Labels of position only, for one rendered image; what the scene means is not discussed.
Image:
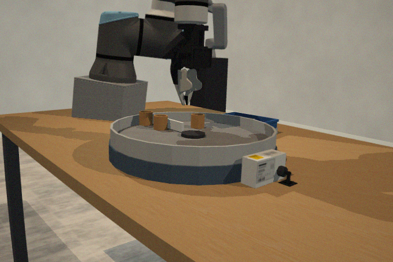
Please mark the bronze bushing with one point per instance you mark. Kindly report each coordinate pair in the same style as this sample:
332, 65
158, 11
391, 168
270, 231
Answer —
145, 118
160, 122
197, 120

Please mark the blue crate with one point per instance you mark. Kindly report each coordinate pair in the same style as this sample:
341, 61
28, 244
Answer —
270, 121

